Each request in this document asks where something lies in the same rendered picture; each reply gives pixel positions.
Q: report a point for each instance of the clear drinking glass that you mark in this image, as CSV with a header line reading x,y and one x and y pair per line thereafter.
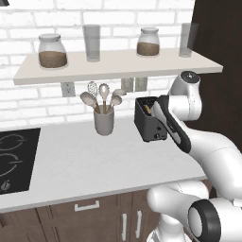
x,y
186,41
91,44

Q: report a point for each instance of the black toaster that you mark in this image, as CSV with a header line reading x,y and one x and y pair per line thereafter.
x,y
148,127

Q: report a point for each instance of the glass jar with brown contents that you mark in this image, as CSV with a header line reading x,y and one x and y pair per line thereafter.
x,y
52,55
148,45

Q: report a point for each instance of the brown cupboard front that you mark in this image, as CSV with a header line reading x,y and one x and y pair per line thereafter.
x,y
19,228

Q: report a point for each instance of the bread slice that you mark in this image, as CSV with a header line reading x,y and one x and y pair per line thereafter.
x,y
147,109

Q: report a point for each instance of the brown cupboard door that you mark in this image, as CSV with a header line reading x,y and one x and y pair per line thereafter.
x,y
129,204
148,223

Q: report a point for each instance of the metal whisk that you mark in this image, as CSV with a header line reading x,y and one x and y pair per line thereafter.
x,y
92,87

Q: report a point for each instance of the pale slotted spatula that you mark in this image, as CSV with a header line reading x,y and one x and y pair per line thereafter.
x,y
120,92

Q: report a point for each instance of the brown drawer front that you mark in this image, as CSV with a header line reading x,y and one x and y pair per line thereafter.
x,y
63,217

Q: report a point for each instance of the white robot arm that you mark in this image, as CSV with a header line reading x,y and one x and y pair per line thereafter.
x,y
217,164

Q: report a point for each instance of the black hob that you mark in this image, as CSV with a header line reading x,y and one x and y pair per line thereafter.
x,y
17,160

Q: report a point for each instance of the pale wall shelf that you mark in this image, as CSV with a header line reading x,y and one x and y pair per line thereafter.
x,y
119,66

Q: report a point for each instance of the dark brown tall cupboard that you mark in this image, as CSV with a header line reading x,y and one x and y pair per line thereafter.
x,y
220,38

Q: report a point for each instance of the grey utensil pot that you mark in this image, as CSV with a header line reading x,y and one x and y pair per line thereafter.
x,y
104,123

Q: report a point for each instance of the grey wall socket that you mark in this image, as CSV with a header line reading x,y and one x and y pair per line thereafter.
x,y
141,84
68,89
127,85

